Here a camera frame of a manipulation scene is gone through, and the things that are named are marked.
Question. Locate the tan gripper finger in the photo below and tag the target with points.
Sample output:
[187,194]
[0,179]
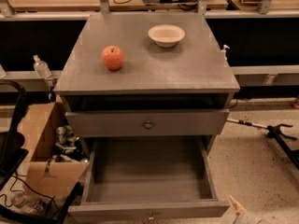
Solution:
[238,207]

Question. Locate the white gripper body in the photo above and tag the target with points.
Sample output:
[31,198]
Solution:
[250,218]

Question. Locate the grey drawer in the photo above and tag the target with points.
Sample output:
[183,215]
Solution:
[148,123]
[148,178]

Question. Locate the grey wooden drawer cabinet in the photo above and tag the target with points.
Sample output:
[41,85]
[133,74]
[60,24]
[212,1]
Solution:
[192,75]

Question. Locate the black tripod stand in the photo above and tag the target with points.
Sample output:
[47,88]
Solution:
[276,133]

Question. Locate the small pump bottle right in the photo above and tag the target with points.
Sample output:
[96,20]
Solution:
[224,50]

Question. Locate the items in cardboard box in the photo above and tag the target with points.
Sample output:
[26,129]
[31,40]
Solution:
[67,147]

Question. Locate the white bowl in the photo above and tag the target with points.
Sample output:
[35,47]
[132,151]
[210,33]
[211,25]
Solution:
[166,35]

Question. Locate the red apple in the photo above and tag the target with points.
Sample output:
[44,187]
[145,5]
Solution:
[112,57]

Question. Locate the cardboard box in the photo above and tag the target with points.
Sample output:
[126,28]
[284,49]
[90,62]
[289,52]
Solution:
[47,177]

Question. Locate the black chair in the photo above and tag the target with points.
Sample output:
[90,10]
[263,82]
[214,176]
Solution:
[11,142]

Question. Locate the clear sanitizer bottle left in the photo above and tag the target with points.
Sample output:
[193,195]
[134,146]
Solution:
[41,67]

